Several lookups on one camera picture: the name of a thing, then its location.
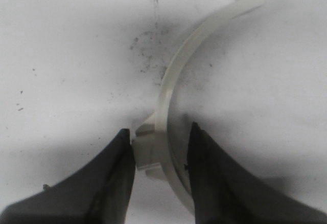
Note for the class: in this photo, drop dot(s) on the white half pipe clamp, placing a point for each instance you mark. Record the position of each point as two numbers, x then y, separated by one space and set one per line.
152 147

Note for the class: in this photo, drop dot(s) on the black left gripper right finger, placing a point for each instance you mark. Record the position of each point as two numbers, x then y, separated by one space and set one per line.
225 192

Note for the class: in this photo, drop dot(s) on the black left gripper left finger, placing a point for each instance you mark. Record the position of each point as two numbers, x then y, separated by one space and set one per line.
97 193

